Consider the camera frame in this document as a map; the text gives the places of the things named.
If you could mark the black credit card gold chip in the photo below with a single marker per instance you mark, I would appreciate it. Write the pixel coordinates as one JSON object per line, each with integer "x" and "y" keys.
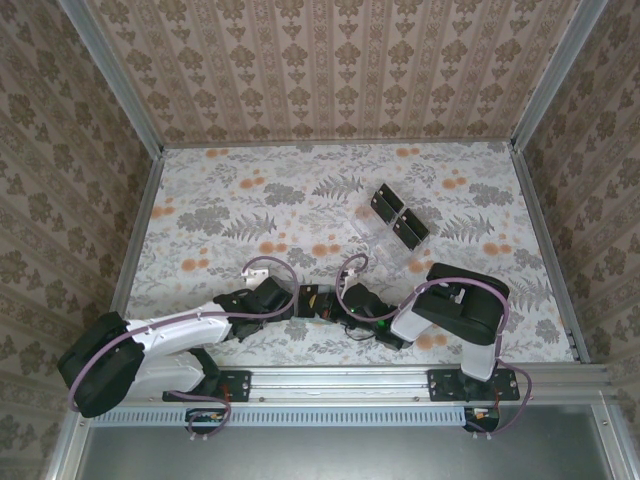
{"x": 390, "y": 196}
{"x": 305, "y": 311}
{"x": 382, "y": 210}
{"x": 416, "y": 223}
{"x": 406, "y": 237}

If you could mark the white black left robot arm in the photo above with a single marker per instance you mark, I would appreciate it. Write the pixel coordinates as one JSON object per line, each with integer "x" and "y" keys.
{"x": 175, "y": 332}

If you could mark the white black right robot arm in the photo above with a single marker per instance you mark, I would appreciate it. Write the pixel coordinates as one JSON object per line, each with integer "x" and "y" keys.
{"x": 407, "y": 325}

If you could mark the clear acrylic card stand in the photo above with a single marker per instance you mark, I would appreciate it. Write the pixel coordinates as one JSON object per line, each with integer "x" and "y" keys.
{"x": 370, "y": 227}

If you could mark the floral patterned table cover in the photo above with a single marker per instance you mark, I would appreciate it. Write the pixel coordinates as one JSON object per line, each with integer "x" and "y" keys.
{"x": 225, "y": 240}

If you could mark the small black electronics board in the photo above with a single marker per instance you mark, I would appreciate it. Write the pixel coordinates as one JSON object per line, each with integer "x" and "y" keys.
{"x": 205, "y": 417}
{"x": 482, "y": 416}

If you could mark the grey metal sheet panel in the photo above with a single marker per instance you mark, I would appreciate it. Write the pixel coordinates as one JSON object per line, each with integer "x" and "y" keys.
{"x": 325, "y": 455}

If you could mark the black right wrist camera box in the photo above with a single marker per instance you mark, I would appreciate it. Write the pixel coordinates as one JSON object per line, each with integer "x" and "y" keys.
{"x": 365, "y": 297}

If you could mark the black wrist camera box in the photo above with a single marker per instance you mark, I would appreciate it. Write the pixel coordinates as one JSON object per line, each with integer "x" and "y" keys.
{"x": 365, "y": 297}
{"x": 272, "y": 295}

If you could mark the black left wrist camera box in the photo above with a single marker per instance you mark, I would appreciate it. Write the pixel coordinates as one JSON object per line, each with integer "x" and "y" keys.
{"x": 272, "y": 295}

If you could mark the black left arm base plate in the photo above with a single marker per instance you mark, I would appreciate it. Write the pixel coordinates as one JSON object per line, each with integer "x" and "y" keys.
{"x": 237, "y": 385}

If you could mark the aluminium table edge rail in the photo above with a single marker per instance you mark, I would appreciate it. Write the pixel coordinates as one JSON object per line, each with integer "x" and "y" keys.
{"x": 548, "y": 250}
{"x": 137, "y": 230}

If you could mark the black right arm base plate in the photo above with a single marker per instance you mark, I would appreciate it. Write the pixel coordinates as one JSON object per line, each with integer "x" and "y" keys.
{"x": 445, "y": 385}

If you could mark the aluminium frame beam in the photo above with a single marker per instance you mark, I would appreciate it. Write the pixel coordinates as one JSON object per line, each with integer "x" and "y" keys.
{"x": 612, "y": 440}
{"x": 67, "y": 450}

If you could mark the aluminium frame post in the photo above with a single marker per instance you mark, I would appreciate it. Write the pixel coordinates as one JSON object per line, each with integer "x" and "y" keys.
{"x": 116, "y": 80}
{"x": 556, "y": 75}

